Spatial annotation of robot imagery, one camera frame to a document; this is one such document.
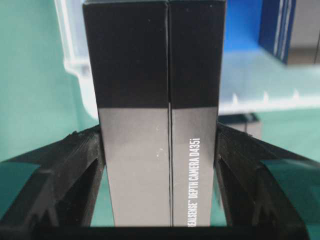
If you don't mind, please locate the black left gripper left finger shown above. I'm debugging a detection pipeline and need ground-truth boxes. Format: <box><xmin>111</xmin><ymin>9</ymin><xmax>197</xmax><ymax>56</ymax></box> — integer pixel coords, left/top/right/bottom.
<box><xmin>0</xmin><ymin>126</ymin><xmax>105</xmax><ymax>228</ymax></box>

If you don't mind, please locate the black camera box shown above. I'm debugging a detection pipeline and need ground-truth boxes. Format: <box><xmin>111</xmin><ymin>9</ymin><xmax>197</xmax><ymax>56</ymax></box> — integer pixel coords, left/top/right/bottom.
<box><xmin>218</xmin><ymin>113</ymin><xmax>262</xmax><ymax>140</ymax></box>
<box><xmin>82</xmin><ymin>0</ymin><xmax>226</xmax><ymax>227</ymax></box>
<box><xmin>258</xmin><ymin>0</ymin><xmax>320</xmax><ymax>65</ymax></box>

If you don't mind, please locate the clear plastic storage case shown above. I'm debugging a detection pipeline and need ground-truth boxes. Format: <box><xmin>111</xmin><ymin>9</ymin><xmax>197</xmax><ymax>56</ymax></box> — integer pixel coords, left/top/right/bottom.
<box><xmin>54</xmin><ymin>0</ymin><xmax>320</xmax><ymax>119</ymax></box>

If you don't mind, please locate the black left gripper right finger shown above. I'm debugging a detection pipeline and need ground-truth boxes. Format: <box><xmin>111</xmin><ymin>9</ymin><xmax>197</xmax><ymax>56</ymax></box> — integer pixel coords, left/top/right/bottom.
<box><xmin>214</xmin><ymin>124</ymin><xmax>320</xmax><ymax>228</ymax></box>

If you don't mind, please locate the blue cloth inside case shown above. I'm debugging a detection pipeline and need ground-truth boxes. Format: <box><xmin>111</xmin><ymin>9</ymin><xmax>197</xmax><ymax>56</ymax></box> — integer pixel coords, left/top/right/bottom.
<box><xmin>222</xmin><ymin>0</ymin><xmax>274</xmax><ymax>62</ymax></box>

